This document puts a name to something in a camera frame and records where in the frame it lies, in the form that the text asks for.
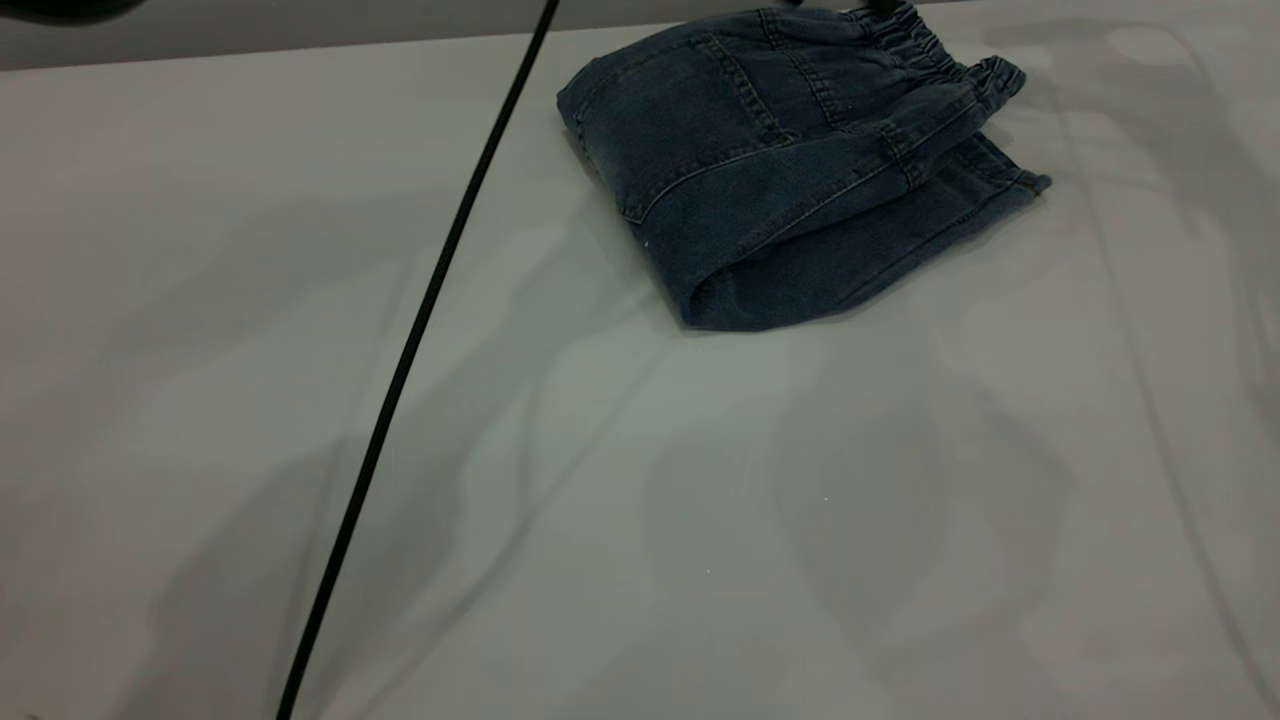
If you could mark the blue denim pants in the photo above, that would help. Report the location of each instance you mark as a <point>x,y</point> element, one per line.
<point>780,170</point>

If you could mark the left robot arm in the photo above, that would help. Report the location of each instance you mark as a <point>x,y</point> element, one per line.
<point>60,8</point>

